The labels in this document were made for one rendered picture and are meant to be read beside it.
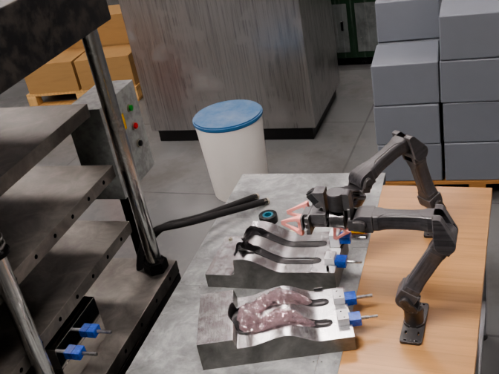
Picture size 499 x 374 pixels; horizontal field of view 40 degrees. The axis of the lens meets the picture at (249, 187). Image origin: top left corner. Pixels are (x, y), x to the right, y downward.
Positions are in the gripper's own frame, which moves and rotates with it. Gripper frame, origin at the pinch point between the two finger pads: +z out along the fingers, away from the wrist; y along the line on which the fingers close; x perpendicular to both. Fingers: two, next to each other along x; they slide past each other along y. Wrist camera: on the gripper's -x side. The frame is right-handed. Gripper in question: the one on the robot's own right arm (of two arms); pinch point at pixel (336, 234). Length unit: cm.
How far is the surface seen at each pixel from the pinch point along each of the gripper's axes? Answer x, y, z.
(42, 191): -103, 28, 18
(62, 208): -90, 40, 11
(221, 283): -31.0, 17.3, 31.4
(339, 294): 7.2, 28.5, 2.3
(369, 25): -15, -430, 66
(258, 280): -19.3, 17.5, 21.8
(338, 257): 3.3, 10.8, 1.8
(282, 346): -4, 52, 12
